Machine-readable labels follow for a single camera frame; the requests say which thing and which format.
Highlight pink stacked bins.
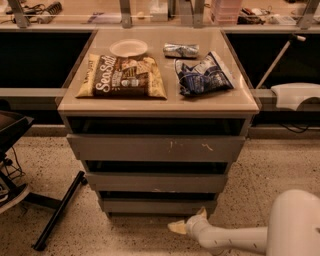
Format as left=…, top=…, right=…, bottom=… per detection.
left=211, top=0, right=243, bottom=25

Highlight grey middle drawer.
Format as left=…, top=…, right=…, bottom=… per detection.
left=86, top=172, right=227, bottom=193

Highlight grey top drawer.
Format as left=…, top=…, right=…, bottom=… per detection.
left=67, top=134, right=245, bottom=162

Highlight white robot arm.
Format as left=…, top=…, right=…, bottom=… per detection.
left=168, top=189, right=320, bottom=256

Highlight grey drawer cabinet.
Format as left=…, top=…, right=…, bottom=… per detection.
left=58, top=27, right=259, bottom=202

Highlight blue crumpled chips bag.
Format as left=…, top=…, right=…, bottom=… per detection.
left=174, top=51, right=234, bottom=97

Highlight black cable on floor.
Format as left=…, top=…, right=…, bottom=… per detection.
left=2, top=145, right=27, bottom=181

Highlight white paper plate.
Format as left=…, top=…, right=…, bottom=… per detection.
left=109, top=39, right=148, bottom=57

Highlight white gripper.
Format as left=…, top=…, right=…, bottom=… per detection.
left=168, top=207, right=209, bottom=239

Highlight shoe with white sole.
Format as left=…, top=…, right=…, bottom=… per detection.
left=0, top=184, right=30, bottom=214

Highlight white pole with black tip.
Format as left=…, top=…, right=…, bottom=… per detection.
left=256, top=34, right=306, bottom=89

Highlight crushed silver can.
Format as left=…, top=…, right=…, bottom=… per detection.
left=163, top=43, right=199, bottom=59

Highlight grey bottom drawer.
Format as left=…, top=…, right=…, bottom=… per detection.
left=98, top=199, right=217, bottom=215

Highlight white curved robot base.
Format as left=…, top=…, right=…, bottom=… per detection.
left=271, top=83, right=320, bottom=111

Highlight sea salt chips bag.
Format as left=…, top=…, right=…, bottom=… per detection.
left=77, top=54, right=167, bottom=99

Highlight black chair seat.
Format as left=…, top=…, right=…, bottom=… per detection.
left=0, top=110, right=34, bottom=155

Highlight grey drawer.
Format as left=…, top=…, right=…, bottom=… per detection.
left=98, top=199, right=217, bottom=215
left=86, top=172, right=227, bottom=193
left=67, top=134, right=245, bottom=162

